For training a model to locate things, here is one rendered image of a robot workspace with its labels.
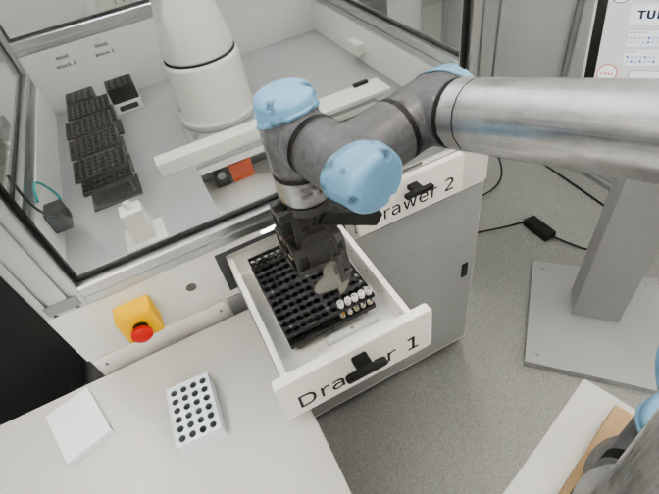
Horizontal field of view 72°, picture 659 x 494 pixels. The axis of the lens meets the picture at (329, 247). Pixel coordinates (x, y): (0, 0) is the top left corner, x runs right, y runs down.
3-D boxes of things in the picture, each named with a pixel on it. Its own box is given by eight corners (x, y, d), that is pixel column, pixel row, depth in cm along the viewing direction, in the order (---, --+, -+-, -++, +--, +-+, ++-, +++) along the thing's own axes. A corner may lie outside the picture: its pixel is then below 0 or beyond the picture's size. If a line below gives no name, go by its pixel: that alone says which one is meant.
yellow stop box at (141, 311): (166, 331, 91) (151, 310, 86) (131, 347, 90) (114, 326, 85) (161, 314, 95) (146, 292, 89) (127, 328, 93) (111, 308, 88)
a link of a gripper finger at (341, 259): (331, 271, 73) (319, 230, 68) (340, 267, 74) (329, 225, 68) (345, 288, 70) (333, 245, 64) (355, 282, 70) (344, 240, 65)
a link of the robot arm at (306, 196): (312, 144, 62) (341, 172, 57) (317, 171, 65) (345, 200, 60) (263, 166, 60) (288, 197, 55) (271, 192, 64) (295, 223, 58)
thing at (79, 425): (115, 432, 86) (111, 429, 85) (72, 467, 82) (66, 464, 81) (90, 390, 93) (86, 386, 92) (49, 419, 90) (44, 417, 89)
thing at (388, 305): (418, 336, 83) (418, 317, 78) (291, 404, 77) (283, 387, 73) (325, 216, 110) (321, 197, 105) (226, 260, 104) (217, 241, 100)
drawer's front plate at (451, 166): (462, 190, 111) (465, 152, 103) (359, 237, 105) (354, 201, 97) (457, 186, 112) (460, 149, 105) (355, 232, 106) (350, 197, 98)
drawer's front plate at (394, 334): (430, 344, 83) (432, 308, 75) (288, 420, 77) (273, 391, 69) (426, 337, 84) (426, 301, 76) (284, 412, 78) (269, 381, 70)
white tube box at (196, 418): (228, 435, 82) (221, 427, 80) (183, 457, 81) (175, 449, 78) (213, 380, 91) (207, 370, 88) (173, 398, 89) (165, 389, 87)
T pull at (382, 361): (389, 364, 72) (388, 360, 71) (348, 386, 71) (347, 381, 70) (378, 347, 75) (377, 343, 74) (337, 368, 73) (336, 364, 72)
